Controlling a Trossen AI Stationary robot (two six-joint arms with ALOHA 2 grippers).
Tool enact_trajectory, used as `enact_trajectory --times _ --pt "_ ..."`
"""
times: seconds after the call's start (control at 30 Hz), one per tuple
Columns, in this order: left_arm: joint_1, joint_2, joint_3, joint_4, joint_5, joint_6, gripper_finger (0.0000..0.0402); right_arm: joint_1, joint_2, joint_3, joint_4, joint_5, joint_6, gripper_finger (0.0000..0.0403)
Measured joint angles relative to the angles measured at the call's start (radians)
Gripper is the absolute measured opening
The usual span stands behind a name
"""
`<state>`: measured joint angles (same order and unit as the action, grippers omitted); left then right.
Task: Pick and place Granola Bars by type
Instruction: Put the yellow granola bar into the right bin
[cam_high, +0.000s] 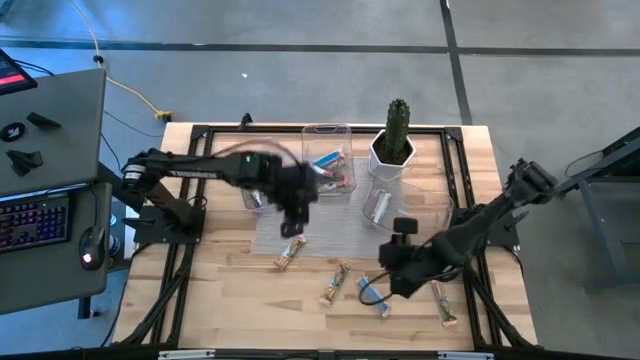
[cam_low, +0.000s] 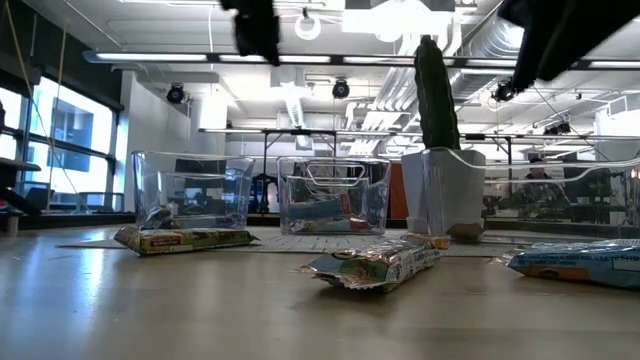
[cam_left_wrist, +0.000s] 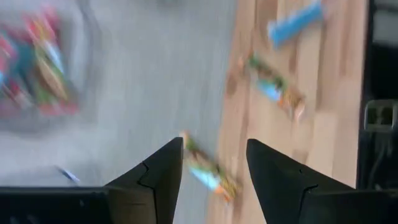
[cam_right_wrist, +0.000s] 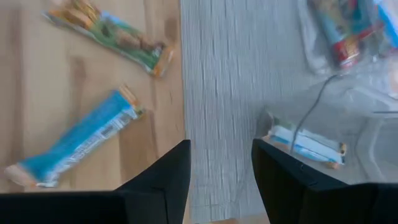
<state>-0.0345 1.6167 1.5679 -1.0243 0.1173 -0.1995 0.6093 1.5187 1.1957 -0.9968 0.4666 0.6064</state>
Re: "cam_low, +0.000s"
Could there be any white ring ceiling fixture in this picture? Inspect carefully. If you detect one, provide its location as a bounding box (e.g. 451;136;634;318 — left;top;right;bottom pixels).
293;13;322;41

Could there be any long ceiling light strip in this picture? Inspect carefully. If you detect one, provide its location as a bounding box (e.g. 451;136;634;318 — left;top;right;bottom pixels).
82;48;640;71

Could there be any clear plastic bin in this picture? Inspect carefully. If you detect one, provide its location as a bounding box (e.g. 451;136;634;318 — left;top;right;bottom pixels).
275;155;393;236
418;145;640;251
130;150;255;236

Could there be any blue red granola bar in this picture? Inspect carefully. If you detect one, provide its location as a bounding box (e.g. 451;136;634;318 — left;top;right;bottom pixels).
285;198;347;222

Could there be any grey desk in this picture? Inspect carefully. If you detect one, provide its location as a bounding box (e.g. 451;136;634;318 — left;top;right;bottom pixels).
0;157;42;236

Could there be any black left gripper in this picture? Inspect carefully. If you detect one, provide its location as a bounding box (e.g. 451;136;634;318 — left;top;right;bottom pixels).
219;0;281;67

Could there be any purple granola bar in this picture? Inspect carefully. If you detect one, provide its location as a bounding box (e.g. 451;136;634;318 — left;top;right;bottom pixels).
142;203;175;230
169;213;237;231

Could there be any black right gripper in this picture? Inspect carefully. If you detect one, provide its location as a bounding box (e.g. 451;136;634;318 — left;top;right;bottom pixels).
499;0;640;92

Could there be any green cactus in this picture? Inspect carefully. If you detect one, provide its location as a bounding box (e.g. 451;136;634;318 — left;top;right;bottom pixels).
413;34;462;151

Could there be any person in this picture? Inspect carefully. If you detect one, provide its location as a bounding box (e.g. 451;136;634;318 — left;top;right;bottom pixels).
519;157;561;211

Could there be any orange panel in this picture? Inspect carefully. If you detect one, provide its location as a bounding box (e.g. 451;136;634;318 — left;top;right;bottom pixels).
389;162;409;221

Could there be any large dark-framed window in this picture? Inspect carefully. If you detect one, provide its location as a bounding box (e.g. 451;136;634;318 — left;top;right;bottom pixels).
0;74;125;215

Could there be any yellow cable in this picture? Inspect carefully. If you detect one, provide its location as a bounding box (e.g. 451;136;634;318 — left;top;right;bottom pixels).
2;0;91;211

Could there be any background workbench with equipment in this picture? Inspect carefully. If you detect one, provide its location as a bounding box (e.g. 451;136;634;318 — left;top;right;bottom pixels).
482;132;640;226

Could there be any light blue granola bar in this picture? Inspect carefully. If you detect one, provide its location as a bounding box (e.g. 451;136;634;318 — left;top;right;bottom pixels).
505;238;640;292

